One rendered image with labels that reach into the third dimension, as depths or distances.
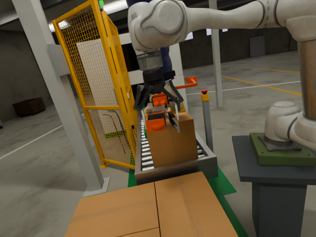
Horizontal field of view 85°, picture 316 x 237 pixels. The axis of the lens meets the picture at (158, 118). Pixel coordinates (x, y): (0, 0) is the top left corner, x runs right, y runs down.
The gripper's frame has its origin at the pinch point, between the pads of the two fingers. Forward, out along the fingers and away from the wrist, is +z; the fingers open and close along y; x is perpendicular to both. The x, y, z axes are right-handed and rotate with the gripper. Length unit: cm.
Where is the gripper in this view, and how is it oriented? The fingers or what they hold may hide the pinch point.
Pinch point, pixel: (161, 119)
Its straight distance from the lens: 71.2
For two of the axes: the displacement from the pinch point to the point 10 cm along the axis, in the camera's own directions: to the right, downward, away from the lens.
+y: -9.8, 1.6, 1.1
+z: 1.9, 9.2, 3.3
